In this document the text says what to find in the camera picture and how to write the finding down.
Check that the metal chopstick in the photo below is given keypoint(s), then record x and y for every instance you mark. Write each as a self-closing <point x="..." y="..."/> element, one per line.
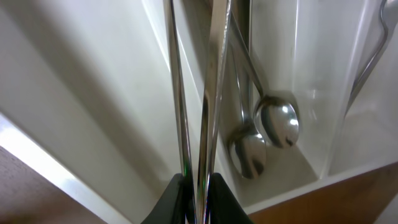
<point x="212" y="95"/>
<point x="180" y="111"/>

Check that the white plastic cutlery tray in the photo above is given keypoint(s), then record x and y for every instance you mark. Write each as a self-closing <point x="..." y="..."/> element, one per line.
<point x="87" y="97"/>

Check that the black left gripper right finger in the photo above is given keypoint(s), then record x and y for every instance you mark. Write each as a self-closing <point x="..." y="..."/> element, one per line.
<point x="224" y="208"/>

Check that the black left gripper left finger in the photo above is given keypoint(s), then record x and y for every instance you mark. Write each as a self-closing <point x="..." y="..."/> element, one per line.
<point x="170" y="208"/>

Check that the metal fork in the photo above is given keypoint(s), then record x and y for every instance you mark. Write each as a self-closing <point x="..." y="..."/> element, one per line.
<point x="388" y="20"/>

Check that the large metal spoon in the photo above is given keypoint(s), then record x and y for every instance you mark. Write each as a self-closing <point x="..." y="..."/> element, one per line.
<point x="276" y="113"/>
<point x="246" y="146"/>

